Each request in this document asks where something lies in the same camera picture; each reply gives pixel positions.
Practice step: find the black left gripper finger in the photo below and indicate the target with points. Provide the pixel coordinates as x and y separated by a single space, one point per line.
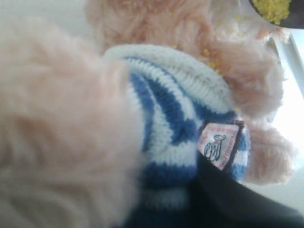
217 201

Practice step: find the pink teddy bear striped sweater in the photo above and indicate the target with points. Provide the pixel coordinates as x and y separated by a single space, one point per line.
109 135

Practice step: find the dark wooden spoon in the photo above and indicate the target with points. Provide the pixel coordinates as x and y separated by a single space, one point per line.
282 13

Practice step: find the white rectangular plastic tray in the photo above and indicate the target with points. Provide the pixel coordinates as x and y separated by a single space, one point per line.
290 116

